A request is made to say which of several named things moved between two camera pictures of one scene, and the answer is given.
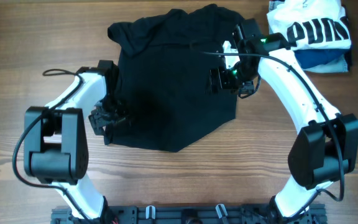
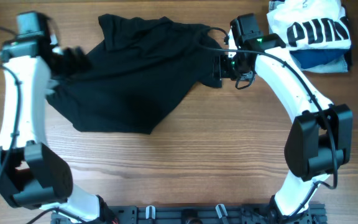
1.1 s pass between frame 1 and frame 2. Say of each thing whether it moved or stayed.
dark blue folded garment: stayed
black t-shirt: moved
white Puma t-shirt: stayed
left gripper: moved
